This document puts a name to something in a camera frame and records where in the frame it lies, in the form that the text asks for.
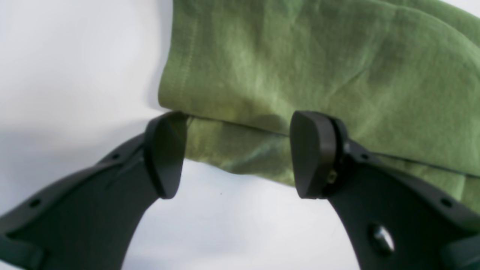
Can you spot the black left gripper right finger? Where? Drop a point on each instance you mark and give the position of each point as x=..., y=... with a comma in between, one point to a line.
x=394, y=221

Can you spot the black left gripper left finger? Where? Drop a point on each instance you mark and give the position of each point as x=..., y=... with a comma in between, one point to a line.
x=86, y=220

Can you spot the green T-shirt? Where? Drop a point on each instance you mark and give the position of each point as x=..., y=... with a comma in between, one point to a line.
x=402, y=75

